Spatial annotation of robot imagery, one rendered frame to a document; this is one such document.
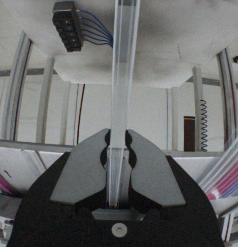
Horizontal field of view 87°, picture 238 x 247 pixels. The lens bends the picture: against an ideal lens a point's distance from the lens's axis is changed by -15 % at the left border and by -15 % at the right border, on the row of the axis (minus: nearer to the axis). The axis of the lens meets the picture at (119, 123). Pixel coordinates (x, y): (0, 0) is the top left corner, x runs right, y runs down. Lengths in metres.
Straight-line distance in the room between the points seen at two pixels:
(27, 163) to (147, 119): 1.77
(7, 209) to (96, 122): 1.64
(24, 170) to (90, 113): 1.69
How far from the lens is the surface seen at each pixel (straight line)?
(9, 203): 0.38
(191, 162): 0.22
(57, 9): 0.43
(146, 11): 0.45
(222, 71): 0.64
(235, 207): 0.54
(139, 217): 0.25
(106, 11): 0.45
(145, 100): 1.97
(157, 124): 1.95
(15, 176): 0.30
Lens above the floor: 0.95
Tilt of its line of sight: 7 degrees down
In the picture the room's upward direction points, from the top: 178 degrees counter-clockwise
